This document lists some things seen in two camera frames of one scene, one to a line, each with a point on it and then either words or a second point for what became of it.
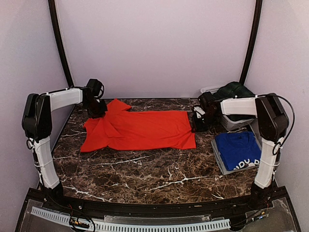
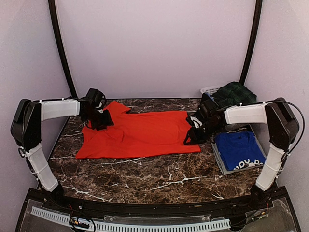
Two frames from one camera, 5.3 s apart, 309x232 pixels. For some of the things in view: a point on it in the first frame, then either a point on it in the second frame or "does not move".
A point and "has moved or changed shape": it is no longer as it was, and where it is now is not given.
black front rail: [56, 203] does not move
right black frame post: [252, 40] does not move
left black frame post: [56, 28] does not move
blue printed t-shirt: [238, 150] does not move
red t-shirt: [121, 129] has moved or changed shape
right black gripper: [197, 127] to [196, 139]
